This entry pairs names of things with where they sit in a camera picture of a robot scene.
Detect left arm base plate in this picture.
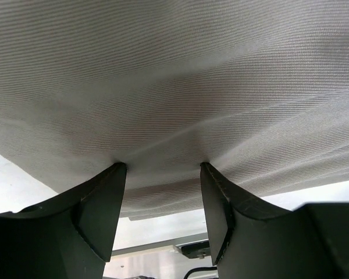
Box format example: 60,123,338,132
180,241,218,279

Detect front aluminium rail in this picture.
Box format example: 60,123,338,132
112,232,208,257

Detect grey trousers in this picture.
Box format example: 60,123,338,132
0,1,349,219

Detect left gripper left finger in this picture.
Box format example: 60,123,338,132
0,163,127,278

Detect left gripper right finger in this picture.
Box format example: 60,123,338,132
200,163,349,278

